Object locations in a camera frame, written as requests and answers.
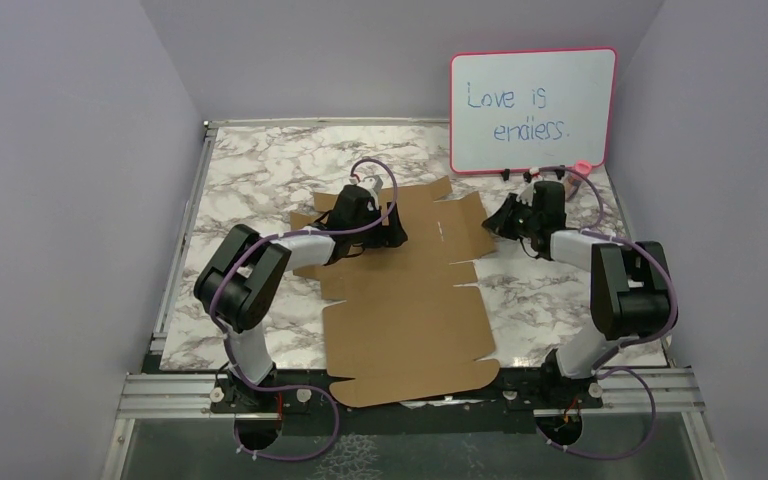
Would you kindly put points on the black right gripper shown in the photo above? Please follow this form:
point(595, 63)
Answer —
point(498, 221)

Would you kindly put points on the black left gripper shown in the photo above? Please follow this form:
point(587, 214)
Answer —
point(387, 236)

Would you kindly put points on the brown cardboard box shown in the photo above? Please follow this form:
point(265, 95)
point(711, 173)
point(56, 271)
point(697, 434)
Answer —
point(395, 310)

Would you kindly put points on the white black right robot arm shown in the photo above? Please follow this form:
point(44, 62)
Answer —
point(632, 297)

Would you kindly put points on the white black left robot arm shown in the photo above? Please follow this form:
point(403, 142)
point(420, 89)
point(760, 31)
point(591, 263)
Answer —
point(238, 285)

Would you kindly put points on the pink lidded marker jar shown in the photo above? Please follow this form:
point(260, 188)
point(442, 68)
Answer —
point(573, 181)

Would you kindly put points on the pink framed whiteboard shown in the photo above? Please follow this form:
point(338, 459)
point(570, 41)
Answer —
point(517, 110)

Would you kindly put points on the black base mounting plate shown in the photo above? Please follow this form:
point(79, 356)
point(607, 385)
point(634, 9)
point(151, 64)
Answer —
point(476, 397)

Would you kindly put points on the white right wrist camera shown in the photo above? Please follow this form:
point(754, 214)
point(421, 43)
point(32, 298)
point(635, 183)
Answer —
point(527, 194)

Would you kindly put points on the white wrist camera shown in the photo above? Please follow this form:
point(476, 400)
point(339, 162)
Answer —
point(527, 194)
point(371, 183)

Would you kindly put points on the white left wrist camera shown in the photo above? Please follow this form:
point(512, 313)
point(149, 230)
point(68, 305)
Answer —
point(371, 183)

